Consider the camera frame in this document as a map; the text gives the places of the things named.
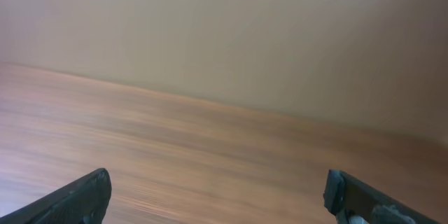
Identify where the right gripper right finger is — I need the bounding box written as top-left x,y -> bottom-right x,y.
323,169 -> 438,224

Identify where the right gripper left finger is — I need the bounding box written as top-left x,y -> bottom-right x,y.
1,168 -> 112,224

